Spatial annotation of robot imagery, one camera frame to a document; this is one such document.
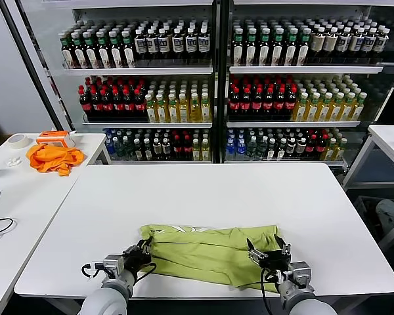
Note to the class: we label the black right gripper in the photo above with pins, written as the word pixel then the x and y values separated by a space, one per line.
pixel 274 259

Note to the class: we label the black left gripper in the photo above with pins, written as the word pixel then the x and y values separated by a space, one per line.
pixel 134 259

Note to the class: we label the yellow-green T-shirt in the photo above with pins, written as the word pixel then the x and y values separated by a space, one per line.
pixel 200 256

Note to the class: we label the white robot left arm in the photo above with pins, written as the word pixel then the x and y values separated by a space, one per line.
pixel 111 295

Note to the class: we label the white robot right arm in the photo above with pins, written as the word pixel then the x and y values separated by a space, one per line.
pixel 302 302

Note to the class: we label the small dark drink bottle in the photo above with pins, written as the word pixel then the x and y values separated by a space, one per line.
pixel 137 148
pixel 146 148
pixel 271 149
pixel 157 148
pixel 291 146
pixel 281 149
pixel 165 148
pixel 301 146

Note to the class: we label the clear green drink bottle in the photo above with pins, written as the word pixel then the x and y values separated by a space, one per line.
pixel 262 148
pixel 128 146
pixel 120 146
pixel 252 148

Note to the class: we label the red cap cola bottle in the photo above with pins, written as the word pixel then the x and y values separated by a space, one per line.
pixel 129 106
pixel 257 105
pixel 279 105
pixel 118 106
pixel 96 106
pixel 268 105
pixel 321 144
pixel 311 144
pixel 246 105
pixel 85 105
pixel 290 105
pixel 107 106
pixel 234 105
pixel 139 106
pixel 187 148
pixel 177 148

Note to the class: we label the black plastic crate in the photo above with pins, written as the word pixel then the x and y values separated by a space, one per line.
pixel 364 210

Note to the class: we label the blue label water bottle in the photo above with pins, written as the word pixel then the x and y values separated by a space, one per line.
pixel 241 149
pixel 110 146
pixel 230 149

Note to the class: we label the yellow tea bottle green label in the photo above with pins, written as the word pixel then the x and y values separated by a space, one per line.
pixel 346 110
pixel 358 110
pixel 195 112
pixel 330 149
pixel 162 112
pixel 301 110
pixel 339 149
pixel 335 110
pixel 324 110
pixel 196 149
pixel 151 112
pixel 184 112
pixel 313 110
pixel 205 112
pixel 205 149
pixel 173 112

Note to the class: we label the white side table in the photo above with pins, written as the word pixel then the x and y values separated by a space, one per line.
pixel 390 138
pixel 92 144
pixel 26 203

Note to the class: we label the crumpled orange cloth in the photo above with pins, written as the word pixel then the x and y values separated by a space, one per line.
pixel 52 159

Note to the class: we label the grey white bag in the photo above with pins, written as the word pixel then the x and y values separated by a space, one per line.
pixel 390 212

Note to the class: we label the orange and white box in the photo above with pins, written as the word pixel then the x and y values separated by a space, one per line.
pixel 52 142

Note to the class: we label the small white crumpled object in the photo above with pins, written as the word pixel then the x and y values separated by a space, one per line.
pixel 14 161

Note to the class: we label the beige masking tape roll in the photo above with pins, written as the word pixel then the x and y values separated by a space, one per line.
pixel 11 141

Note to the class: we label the right drinks shelf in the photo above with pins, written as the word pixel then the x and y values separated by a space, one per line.
pixel 221 82

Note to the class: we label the green cap brown drink bottle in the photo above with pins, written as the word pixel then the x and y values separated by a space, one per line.
pixel 290 49
pixel 129 56
pixel 92 56
pixel 79 56
pixel 303 49
pixel 116 56
pixel 264 49
pixel 277 49
pixel 104 56
pixel 238 49
pixel 251 49
pixel 66 54

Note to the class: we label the white cap blue label bottle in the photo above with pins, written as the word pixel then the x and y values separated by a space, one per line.
pixel 204 44
pixel 163 44
pixel 357 43
pixel 140 44
pixel 369 43
pixel 381 43
pixel 191 44
pixel 344 43
pixel 178 44
pixel 152 44

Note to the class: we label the white cap beige label bottle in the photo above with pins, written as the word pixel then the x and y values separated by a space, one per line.
pixel 330 43
pixel 318 43

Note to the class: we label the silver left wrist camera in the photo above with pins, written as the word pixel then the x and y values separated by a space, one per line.
pixel 113 264

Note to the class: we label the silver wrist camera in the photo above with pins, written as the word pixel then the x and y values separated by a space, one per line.
pixel 300 272
pixel 113 264

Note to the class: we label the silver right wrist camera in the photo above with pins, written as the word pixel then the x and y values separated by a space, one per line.
pixel 300 272

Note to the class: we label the dark cabinet door post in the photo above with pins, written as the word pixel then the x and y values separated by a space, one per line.
pixel 35 64

